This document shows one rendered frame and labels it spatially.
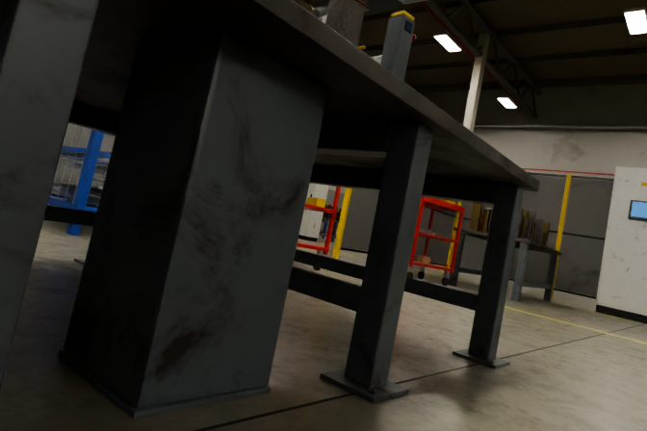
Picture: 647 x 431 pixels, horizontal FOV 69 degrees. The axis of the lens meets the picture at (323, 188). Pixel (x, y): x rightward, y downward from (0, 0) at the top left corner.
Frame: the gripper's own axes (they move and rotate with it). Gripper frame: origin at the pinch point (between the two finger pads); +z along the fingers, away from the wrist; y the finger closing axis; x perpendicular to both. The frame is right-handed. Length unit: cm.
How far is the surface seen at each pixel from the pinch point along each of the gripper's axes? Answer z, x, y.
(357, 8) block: 12.5, 0.4, -4.5
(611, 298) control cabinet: 98, -602, -172
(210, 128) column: 70, 67, -12
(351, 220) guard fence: 65, -451, 150
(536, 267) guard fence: 76, -713, -80
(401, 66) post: 22.1, -22.6, -15.1
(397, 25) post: 8.3, -19.7, -11.5
